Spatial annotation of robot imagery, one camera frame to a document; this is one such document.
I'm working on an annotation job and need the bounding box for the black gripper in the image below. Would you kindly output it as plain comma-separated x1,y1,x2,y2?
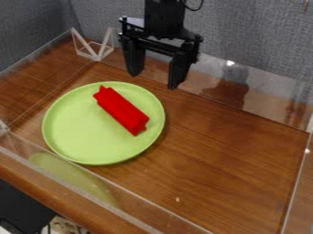
119,16,203,90

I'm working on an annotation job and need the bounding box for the red block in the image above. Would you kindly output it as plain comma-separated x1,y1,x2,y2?
94,86,150,136

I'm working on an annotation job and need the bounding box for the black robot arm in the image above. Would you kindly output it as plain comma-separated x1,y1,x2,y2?
119,0,203,90

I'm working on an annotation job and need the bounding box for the green round plate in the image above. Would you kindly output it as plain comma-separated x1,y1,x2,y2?
41,81,165,165

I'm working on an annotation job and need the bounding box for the black box under table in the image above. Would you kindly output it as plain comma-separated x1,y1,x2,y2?
0,179,56,234

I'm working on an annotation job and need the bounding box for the clear acrylic corner bracket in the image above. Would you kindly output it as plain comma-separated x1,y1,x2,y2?
71,27,115,61

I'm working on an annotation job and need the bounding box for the black cable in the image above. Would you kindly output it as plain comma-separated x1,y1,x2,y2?
182,0,206,13

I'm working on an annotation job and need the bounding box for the clear acrylic enclosure wall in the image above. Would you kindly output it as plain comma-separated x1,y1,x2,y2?
0,34,313,234

